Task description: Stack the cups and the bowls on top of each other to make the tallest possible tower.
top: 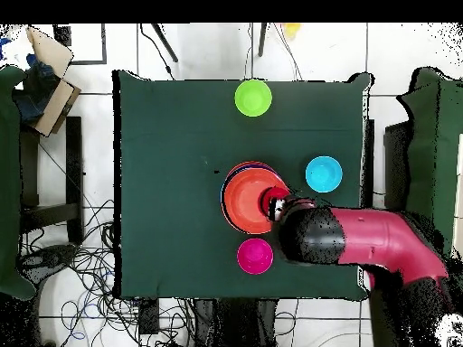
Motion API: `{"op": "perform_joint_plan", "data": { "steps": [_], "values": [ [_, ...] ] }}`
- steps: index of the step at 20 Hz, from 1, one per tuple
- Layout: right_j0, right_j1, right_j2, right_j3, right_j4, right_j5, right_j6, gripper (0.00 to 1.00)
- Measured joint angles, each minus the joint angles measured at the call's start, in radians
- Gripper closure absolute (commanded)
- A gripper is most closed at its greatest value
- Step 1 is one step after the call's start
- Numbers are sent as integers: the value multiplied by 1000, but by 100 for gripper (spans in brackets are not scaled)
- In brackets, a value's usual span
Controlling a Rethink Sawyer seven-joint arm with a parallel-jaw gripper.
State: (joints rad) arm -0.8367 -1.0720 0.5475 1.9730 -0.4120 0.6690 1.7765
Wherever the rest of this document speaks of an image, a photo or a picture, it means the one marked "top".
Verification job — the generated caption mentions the red cup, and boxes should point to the red cup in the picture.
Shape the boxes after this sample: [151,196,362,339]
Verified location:
[260,186,291,215]

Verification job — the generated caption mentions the orange bowl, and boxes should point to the orange bowl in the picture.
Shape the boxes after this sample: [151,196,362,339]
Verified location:
[222,167,290,235]
[229,161,283,178]

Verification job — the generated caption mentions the purple bowl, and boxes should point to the purple bowl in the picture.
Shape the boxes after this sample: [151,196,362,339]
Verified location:
[225,164,285,182]

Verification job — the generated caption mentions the large blue bowl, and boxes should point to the large blue bowl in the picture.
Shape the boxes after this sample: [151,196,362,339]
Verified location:
[219,180,227,221]

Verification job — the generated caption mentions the small blue ribbed bowl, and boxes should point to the small blue ribbed bowl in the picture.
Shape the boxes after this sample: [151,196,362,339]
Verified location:
[305,155,344,193]

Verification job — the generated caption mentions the small green bowl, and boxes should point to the small green bowl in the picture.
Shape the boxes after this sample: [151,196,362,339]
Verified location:
[233,79,273,117]

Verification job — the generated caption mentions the pink bowl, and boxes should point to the pink bowl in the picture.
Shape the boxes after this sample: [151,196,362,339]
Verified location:
[236,238,275,276]

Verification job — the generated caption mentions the dark green tablecloth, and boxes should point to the dark green tablecloth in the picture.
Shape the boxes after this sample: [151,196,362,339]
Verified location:
[112,70,373,301]

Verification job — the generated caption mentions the green cloth side table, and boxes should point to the green cloth side table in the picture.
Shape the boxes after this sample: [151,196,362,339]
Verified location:
[0,64,37,301]
[393,66,463,254]

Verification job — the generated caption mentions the black tripod leg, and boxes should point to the black tripod leg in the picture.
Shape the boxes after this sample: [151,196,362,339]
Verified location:
[150,23,179,63]
[257,23,269,58]

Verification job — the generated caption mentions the yellow object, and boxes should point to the yellow object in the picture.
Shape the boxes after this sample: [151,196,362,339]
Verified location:
[281,23,302,39]

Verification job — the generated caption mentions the black stand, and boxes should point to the black stand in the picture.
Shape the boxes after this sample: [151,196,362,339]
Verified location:
[19,116,85,244]

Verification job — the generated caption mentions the cardboard box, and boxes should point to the cardboard box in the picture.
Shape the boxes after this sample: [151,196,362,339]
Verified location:
[24,25,82,138]

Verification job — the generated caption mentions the dark blue cloth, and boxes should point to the dark blue cloth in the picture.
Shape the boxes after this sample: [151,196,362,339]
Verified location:
[14,53,59,124]

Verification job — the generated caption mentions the tangle of floor cables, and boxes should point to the tangle of floor cables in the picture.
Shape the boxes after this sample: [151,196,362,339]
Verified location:
[21,202,301,347]

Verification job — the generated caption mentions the black pedestal leg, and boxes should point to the black pedestal leg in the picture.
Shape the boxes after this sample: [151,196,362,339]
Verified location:
[17,245,79,279]

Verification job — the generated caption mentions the black metal frame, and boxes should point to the black metal frame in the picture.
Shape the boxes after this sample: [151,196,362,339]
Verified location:
[52,23,109,66]

